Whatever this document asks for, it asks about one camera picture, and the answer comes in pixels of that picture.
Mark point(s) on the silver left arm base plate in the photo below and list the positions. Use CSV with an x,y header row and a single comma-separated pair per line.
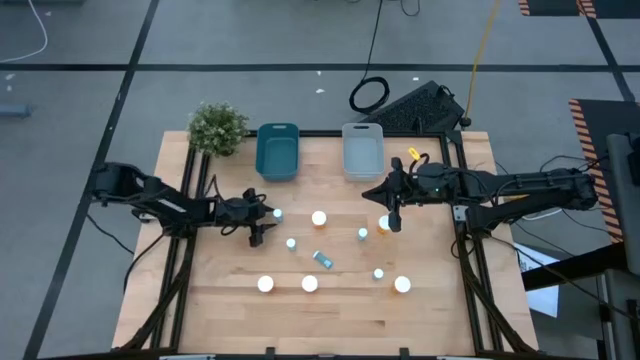
x,y
146,217

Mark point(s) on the black aluminium table frame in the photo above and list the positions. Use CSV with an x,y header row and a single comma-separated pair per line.
x,y
325,133

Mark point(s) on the large hazard-striped black mat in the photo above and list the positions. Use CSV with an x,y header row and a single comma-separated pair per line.
x,y
600,117

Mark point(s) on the small green potted plant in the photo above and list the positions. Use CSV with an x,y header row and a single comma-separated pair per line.
x,y
217,129

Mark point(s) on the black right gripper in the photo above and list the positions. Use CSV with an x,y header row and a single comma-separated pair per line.
x,y
425,182

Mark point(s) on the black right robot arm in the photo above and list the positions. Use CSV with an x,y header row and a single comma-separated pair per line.
x,y
530,182

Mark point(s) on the white paper sheet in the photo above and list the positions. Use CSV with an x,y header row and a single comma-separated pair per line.
x,y
542,297

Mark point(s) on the black frame clamp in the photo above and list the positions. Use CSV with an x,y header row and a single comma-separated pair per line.
x,y
404,353
270,353

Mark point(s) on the dark diagonal beam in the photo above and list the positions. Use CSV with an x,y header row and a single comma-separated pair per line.
x,y
570,267

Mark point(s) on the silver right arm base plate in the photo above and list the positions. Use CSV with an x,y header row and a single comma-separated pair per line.
x,y
460,212

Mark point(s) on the grey-blue floor object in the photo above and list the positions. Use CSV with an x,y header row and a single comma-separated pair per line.
x,y
15,110

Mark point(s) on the yellow gripper tag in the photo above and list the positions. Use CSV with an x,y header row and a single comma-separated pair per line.
x,y
413,152

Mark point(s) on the grey cabinet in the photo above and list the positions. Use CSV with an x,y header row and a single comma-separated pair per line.
x,y
622,200

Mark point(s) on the teal plastic bin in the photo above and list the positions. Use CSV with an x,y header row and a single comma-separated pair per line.
x,y
277,172

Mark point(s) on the grey translucent plastic bin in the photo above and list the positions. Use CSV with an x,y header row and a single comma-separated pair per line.
x,y
363,172

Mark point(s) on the small hazard-striped black mat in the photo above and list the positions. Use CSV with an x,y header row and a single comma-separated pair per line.
x,y
550,6

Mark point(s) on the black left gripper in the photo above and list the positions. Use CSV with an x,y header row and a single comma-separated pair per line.
x,y
240,212

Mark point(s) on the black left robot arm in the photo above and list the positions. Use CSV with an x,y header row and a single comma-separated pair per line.
x,y
170,205

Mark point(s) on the white ball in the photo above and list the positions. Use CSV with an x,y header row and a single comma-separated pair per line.
x,y
402,284

